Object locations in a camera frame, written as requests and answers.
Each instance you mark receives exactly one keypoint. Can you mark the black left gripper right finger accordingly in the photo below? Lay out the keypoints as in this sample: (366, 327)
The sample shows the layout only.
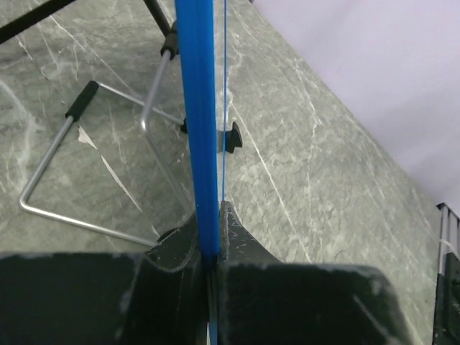
(262, 300)

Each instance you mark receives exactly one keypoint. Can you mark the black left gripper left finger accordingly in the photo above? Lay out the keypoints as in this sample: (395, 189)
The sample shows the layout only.
(152, 297)

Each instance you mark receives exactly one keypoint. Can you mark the blue framed whiteboard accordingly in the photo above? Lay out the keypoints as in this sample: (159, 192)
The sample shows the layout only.
(202, 28)

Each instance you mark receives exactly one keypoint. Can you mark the black music stand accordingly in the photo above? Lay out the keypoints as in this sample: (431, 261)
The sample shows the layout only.
(48, 8)

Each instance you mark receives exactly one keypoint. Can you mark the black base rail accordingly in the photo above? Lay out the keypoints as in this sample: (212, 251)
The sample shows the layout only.
(446, 314)

